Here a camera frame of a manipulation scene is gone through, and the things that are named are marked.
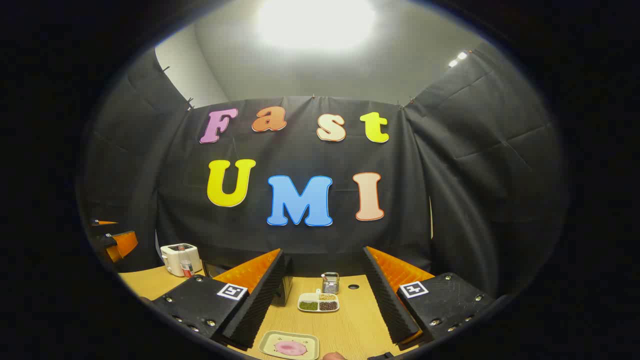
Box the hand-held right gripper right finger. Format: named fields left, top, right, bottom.
left=362, top=245, right=497, bottom=347

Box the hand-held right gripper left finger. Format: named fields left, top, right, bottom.
left=151, top=248, right=287, bottom=350

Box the black electric oven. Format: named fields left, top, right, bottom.
left=201, top=260, right=294, bottom=307

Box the cream baking tray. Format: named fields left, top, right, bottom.
left=258, top=330, right=320, bottom=360

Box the pink ham slice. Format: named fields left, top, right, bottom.
left=274, top=340, right=308, bottom=357

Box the white toaster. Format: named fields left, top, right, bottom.
left=160, top=243, right=203, bottom=277

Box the white divided bean dish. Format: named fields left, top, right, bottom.
left=297, top=289, right=340, bottom=313

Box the clear plastic water bottle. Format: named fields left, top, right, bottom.
left=180, top=246, right=195, bottom=279

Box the black backdrop cloth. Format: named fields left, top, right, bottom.
left=75, top=47, right=568, bottom=301

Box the ceiling light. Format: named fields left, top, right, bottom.
left=255, top=0, right=378, bottom=51

